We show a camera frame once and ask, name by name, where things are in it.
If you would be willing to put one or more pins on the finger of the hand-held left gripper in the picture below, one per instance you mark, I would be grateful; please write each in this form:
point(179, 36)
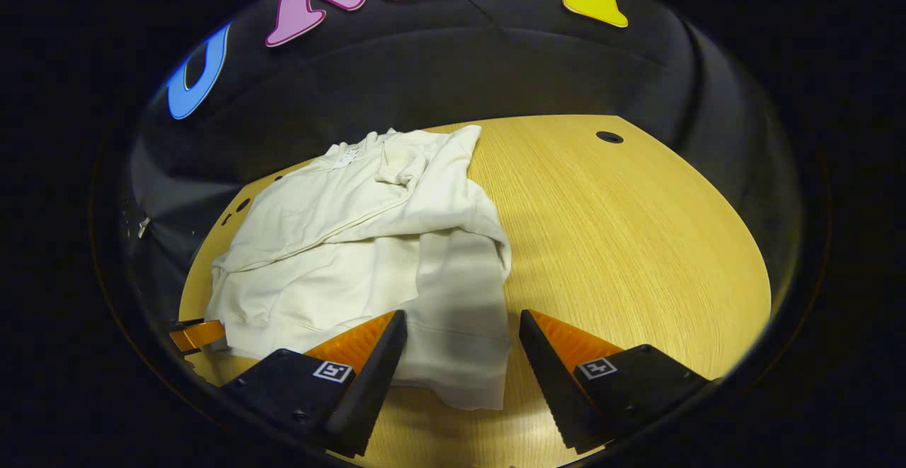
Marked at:
point(198, 334)

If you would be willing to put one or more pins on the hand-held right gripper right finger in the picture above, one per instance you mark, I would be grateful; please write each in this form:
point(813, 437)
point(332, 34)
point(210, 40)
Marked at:
point(548, 383)

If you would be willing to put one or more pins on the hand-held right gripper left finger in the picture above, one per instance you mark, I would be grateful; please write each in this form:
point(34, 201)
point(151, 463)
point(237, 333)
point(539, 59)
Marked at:
point(371, 383)

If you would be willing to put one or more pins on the white long-sleeved garment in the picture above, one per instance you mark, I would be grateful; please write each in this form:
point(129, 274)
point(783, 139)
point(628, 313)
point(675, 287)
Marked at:
point(340, 241)

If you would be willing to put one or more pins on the small metal clip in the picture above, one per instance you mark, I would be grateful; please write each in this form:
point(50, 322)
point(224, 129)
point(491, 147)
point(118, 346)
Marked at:
point(144, 227)

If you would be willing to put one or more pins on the black backdrop cloth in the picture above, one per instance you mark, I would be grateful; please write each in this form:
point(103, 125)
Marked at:
point(495, 71)

